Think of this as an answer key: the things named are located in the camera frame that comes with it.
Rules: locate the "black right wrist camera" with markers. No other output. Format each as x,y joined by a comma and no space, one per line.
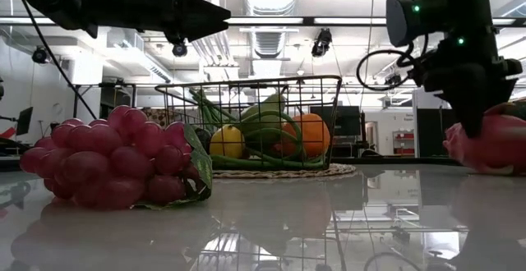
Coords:
431,12

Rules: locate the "black ceiling spotlight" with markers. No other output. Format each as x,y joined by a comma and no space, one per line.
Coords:
179,49
40,55

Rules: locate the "red grape bunch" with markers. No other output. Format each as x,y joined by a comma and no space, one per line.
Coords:
102,160

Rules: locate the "black monitor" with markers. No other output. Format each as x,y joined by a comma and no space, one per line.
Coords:
335,121
24,120

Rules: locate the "black overhead camera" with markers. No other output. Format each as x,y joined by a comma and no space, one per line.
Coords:
322,41

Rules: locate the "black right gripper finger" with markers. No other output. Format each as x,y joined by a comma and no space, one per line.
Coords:
470,107

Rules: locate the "pink dragon fruit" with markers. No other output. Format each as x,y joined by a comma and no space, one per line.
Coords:
501,143

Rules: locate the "green pear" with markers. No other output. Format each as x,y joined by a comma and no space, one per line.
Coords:
267,104

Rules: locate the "shelf with red bins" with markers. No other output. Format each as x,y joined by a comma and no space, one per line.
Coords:
404,135

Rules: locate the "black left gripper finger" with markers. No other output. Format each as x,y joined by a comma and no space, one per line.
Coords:
201,6
201,26

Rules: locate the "yellow lemon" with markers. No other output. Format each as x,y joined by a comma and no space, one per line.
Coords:
226,141

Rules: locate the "black cabinet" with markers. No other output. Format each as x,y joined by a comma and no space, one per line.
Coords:
431,131

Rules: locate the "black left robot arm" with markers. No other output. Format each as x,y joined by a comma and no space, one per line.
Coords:
49,0

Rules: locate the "green onion bunch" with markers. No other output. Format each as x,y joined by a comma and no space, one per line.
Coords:
255,164

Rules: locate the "orange fruit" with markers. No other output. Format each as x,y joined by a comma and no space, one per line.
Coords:
312,133

